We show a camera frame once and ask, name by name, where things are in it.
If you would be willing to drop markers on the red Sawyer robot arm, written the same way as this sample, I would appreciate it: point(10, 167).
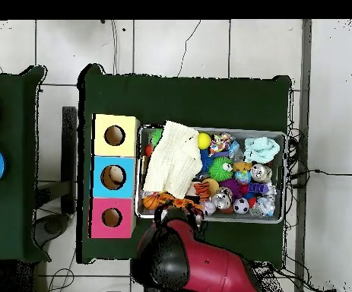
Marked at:
point(212, 267)

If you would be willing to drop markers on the wooden box with three holes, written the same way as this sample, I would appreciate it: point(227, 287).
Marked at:
point(125, 206)

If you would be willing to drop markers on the clear mesh bin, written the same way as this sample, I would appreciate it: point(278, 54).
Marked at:
point(239, 219)

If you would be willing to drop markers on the cream knitted cloth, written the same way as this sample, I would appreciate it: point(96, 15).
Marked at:
point(172, 161)

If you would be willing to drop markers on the yellow ball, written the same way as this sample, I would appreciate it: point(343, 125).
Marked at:
point(204, 140)

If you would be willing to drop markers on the orange plastic block tray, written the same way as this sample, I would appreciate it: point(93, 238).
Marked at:
point(180, 203)

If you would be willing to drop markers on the green spiky toy with eyes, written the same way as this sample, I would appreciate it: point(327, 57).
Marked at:
point(219, 168)

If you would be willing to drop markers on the colourful patterned cloth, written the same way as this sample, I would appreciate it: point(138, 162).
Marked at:
point(219, 143)

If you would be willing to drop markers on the dark green table cloth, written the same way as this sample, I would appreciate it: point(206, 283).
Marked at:
point(178, 100)
point(14, 182)

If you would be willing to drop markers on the purple bumpy ball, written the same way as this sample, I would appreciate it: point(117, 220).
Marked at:
point(232, 186)

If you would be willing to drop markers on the small globe ball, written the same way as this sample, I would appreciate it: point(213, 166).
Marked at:
point(243, 177)

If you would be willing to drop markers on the small soccer ball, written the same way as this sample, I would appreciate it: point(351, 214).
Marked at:
point(241, 206)

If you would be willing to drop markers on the light blue cloth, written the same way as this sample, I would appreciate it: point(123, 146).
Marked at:
point(260, 150)

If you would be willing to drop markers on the silver drink can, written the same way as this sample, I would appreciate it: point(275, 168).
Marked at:
point(260, 173)

